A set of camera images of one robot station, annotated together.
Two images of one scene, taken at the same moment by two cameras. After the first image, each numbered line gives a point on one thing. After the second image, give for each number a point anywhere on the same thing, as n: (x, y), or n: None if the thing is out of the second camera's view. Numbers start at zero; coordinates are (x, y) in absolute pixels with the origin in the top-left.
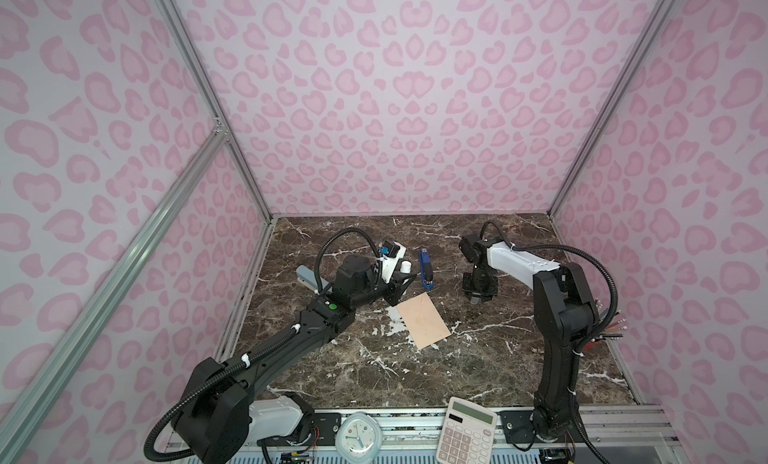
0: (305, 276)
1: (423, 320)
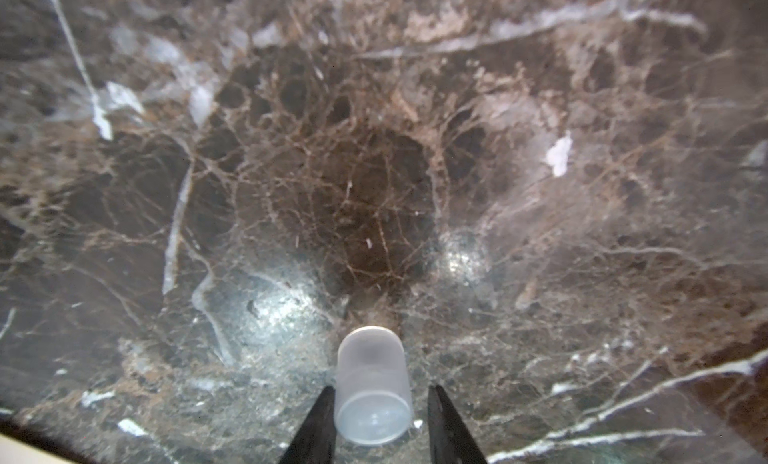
0: None
1: (14, 452)
